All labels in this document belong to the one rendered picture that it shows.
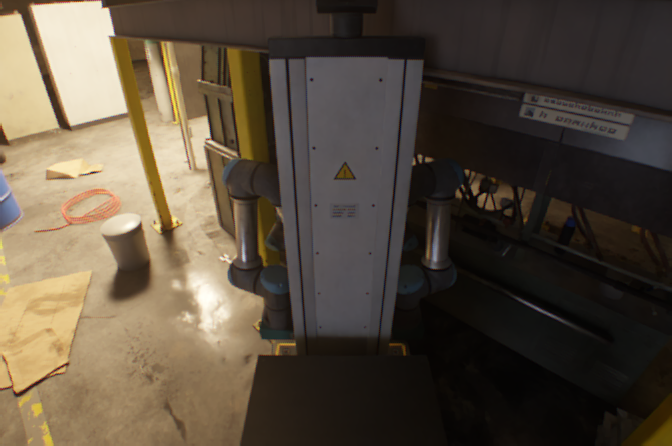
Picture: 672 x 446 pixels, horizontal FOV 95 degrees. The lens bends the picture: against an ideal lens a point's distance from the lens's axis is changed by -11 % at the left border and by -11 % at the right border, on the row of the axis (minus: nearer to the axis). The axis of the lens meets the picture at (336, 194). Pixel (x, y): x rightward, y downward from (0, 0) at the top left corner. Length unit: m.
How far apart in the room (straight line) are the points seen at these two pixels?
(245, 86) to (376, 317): 1.03
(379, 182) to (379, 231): 0.15
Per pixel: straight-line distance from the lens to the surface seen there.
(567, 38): 0.84
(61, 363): 2.72
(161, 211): 3.47
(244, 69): 1.49
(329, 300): 1.16
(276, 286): 1.31
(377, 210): 0.94
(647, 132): 1.81
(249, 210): 1.26
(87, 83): 7.35
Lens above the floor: 1.85
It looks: 30 degrees down
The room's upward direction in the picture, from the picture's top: straight up
